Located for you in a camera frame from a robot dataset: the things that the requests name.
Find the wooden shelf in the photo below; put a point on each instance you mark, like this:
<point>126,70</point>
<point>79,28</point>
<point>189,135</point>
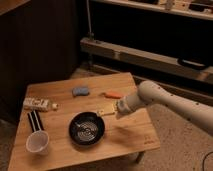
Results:
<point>156,8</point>

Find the orange carrot toy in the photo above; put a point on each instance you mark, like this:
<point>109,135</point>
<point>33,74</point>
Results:
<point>112,95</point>

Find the wooden table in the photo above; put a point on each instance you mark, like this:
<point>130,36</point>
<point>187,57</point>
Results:
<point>132,134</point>

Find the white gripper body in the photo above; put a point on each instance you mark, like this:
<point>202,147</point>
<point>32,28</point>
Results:
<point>122,107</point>

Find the black ceramic bowl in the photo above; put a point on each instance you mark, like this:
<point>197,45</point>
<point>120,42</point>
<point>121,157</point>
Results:
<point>86,128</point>

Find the black handle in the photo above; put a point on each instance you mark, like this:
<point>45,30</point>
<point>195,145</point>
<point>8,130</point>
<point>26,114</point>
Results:
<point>192,65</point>

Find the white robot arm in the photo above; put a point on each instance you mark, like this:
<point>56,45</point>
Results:
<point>149,93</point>

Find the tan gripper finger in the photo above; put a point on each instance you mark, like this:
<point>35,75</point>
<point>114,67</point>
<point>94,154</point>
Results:
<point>107,110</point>

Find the metal pole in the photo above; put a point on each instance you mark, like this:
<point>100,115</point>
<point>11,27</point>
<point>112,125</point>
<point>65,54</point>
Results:
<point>91,34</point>

